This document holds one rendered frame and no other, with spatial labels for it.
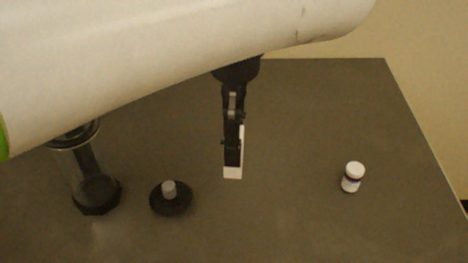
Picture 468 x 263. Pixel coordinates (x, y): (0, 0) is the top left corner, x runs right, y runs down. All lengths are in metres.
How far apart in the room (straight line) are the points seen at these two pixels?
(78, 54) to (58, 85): 0.02
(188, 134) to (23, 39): 0.80
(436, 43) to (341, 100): 0.43
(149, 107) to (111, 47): 0.86
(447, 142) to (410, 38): 0.58
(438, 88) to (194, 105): 0.89
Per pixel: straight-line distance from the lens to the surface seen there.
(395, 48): 1.37
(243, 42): 0.29
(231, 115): 0.55
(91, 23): 0.22
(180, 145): 0.96
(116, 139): 1.01
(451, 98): 1.60
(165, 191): 0.80
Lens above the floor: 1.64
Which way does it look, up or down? 45 degrees down
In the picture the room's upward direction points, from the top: straight up
